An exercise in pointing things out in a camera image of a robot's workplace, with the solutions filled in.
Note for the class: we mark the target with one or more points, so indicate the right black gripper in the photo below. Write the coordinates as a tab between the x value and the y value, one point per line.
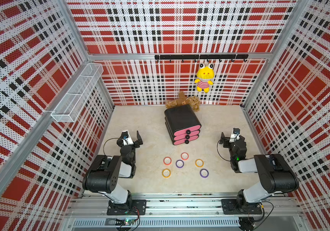
226	140

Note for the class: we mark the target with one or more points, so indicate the red tape roll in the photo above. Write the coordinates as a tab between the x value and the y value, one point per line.
184	156
167	161

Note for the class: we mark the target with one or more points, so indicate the red tape roll left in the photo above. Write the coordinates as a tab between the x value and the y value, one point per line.
167	161

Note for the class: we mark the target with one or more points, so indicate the brown teddy bear plush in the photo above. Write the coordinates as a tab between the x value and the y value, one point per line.
192	101

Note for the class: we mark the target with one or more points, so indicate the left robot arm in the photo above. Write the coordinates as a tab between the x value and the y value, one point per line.
103	174

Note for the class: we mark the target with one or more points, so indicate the purple tape roll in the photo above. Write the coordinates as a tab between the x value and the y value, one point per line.
204	173
180	163

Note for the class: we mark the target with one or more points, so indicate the orange tape roll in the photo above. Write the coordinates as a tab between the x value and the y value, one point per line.
166	173
199	163

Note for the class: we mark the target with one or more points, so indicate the white wire mesh basket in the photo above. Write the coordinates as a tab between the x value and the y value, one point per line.
71	105

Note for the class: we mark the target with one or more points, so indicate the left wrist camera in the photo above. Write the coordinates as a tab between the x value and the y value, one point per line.
129	141

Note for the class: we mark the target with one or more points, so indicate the yellow frog plush toy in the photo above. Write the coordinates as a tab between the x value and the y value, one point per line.
204	77

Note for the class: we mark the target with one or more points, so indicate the orange tape roll right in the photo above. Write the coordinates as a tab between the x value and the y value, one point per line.
199	163

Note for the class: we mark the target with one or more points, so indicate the black hook rail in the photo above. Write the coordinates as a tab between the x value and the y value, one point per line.
202	57

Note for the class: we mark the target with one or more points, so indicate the green circuit board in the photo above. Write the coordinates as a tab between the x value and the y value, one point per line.
124	222

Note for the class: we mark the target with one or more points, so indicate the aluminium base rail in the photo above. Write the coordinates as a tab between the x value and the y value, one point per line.
186	211

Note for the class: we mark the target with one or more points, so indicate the orange tape roll left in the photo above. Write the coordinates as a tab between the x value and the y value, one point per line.
166	173

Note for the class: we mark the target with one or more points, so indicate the red tape roll right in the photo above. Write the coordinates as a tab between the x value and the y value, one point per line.
184	156

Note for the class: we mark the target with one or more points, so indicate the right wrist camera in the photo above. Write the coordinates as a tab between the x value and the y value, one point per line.
234	137

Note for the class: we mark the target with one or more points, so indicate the black drawer cabinet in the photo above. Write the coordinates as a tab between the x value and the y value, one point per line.
179	118

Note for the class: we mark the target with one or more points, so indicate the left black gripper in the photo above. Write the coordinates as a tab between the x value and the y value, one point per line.
136	143

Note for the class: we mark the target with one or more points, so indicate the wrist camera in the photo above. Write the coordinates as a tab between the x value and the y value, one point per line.
129	141
234	137

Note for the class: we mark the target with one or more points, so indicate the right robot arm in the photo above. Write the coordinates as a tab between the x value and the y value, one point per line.
275	175

